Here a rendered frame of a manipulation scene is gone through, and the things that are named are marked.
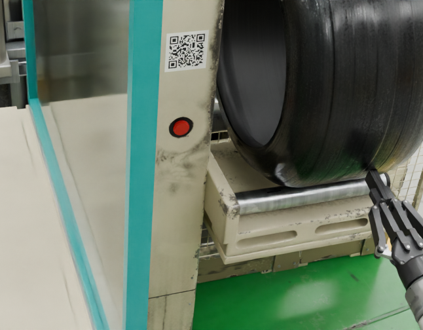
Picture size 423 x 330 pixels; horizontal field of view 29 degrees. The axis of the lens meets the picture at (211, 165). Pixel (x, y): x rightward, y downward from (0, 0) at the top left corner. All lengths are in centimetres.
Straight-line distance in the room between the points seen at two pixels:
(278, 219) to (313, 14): 47
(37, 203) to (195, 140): 58
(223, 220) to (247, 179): 29
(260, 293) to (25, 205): 175
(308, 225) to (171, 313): 39
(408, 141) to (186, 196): 44
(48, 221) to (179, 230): 71
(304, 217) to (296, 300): 106
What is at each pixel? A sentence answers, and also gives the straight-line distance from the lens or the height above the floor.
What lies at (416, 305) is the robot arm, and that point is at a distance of 141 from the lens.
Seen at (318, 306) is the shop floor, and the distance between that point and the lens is 269.
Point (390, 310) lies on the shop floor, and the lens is 274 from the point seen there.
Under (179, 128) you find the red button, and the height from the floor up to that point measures 106.
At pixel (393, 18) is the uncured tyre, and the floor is 133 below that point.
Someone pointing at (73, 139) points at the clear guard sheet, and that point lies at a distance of 85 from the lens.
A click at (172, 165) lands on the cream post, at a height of 97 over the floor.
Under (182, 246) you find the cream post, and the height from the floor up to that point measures 76.
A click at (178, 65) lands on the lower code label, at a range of 143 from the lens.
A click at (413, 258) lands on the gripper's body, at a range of 143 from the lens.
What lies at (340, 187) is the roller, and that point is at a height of 92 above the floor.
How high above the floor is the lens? 192
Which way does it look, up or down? 37 degrees down
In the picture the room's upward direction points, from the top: 6 degrees clockwise
